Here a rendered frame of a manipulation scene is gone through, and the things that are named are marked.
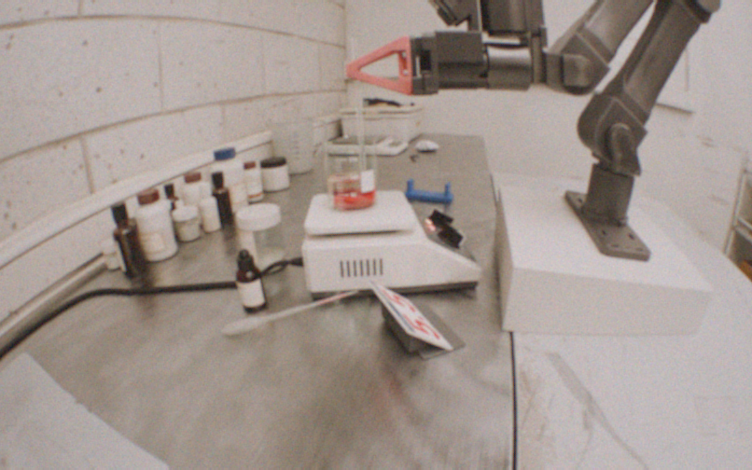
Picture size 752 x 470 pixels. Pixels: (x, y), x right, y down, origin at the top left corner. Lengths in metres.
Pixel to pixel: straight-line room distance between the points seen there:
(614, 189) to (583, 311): 0.16
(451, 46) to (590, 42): 0.16
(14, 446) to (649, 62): 0.76
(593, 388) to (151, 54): 0.90
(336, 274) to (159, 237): 0.31
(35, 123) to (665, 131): 2.31
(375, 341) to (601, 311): 0.23
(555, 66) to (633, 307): 0.26
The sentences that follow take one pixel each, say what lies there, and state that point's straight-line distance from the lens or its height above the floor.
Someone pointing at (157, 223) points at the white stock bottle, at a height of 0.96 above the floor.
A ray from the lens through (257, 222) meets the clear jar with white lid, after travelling 0.46.
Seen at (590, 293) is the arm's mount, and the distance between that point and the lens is 0.37.
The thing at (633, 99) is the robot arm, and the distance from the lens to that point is 0.45.
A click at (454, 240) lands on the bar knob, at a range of 0.43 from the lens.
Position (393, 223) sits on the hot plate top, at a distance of 0.38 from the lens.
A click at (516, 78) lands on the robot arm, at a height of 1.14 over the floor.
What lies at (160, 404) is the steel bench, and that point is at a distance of 0.34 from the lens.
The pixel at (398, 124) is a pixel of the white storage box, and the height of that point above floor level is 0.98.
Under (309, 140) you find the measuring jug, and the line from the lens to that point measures 1.03.
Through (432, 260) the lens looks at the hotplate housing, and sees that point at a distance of 0.40.
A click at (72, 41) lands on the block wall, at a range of 0.73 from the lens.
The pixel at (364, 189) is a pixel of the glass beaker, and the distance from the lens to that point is 0.40.
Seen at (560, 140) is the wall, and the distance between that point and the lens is 1.86.
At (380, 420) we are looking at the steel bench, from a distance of 0.28.
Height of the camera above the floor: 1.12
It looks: 23 degrees down
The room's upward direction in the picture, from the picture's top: 2 degrees counter-clockwise
